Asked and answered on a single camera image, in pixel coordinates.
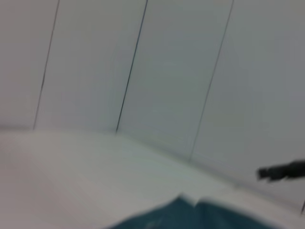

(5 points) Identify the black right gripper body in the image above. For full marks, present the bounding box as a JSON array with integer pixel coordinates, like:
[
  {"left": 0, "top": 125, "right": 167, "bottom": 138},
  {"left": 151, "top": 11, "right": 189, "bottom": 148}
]
[{"left": 283, "top": 159, "right": 305, "bottom": 179}]

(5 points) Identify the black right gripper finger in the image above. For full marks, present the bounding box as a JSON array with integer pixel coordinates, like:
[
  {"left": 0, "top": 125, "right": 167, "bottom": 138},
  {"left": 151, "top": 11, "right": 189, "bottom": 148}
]
[{"left": 256, "top": 166, "right": 287, "bottom": 183}]

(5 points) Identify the teal blue shirt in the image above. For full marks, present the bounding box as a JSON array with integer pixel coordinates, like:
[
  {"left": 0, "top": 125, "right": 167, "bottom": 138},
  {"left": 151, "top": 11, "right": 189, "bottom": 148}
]
[{"left": 108, "top": 193, "right": 290, "bottom": 229}]

